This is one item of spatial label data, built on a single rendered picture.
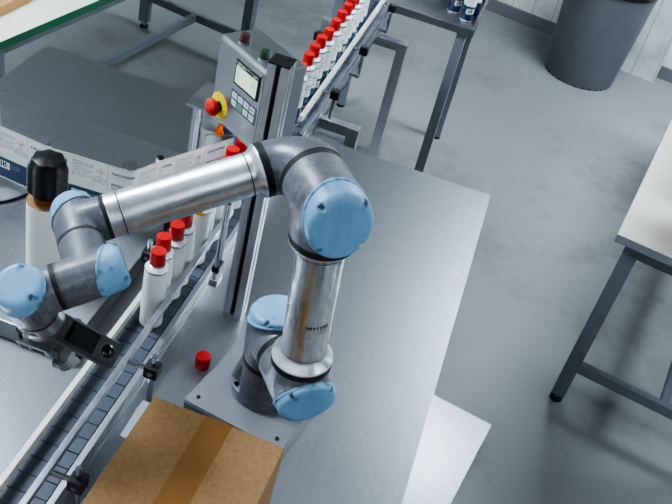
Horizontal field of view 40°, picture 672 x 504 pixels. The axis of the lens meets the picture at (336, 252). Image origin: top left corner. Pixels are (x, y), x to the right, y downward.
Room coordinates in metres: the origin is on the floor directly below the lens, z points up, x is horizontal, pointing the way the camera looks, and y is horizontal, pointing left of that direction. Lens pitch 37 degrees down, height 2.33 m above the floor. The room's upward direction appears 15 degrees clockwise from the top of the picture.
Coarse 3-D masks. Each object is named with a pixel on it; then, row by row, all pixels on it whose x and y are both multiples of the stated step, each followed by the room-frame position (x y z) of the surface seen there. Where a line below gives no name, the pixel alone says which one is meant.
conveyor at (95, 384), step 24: (192, 288) 1.62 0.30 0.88; (168, 312) 1.52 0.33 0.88; (120, 336) 1.41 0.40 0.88; (120, 360) 1.34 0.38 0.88; (96, 384) 1.26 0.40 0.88; (120, 384) 1.28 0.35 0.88; (72, 408) 1.19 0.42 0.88; (48, 432) 1.12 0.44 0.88; (48, 456) 1.07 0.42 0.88; (72, 456) 1.08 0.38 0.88; (24, 480) 1.00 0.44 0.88; (48, 480) 1.01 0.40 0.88
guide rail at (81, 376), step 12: (132, 312) 1.46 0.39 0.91; (120, 324) 1.41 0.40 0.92; (108, 336) 1.37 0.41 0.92; (84, 372) 1.25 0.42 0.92; (72, 384) 1.22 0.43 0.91; (60, 408) 1.16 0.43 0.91; (48, 420) 1.12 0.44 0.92; (36, 432) 1.08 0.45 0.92; (36, 444) 1.07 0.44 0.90; (24, 456) 1.03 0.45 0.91; (12, 468) 0.99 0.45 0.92; (0, 480) 0.97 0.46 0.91; (0, 492) 0.95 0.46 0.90
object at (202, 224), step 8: (200, 216) 1.69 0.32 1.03; (208, 216) 1.71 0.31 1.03; (200, 224) 1.70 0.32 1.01; (208, 224) 1.71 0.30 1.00; (200, 232) 1.70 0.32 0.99; (208, 232) 1.72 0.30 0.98; (200, 240) 1.70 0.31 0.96; (200, 248) 1.70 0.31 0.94; (192, 256) 1.69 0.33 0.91; (200, 264) 1.70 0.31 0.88
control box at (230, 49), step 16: (240, 32) 1.75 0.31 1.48; (256, 32) 1.77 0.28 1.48; (224, 48) 1.71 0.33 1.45; (240, 48) 1.69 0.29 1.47; (256, 48) 1.70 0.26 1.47; (272, 48) 1.72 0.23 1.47; (224, 64) 1.70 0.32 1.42; (256, 64) 1.65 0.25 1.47; (224, 80) 1.70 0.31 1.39; (224, 96) 1.69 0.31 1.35; (224, 112) 1.69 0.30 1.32; (256, 112) 1.62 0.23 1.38; (288, 112) 1.67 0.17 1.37; (240, 128) 1.65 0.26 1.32; (288, 128) 1.67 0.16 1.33
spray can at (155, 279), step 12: (156, 252) 1.47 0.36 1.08; (156, 264) 1.46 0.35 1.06; (144, 276) 1.46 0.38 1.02; (156, 276) 1.45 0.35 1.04; (144, 288) 1.46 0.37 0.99; (156, 288) 1.45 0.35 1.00; (144, 300) 1.46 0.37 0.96; (156, 300) 1.46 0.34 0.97; (144, 312) 1.45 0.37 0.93; (144, 324) 1.45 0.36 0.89; (156, 324) 1.46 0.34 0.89
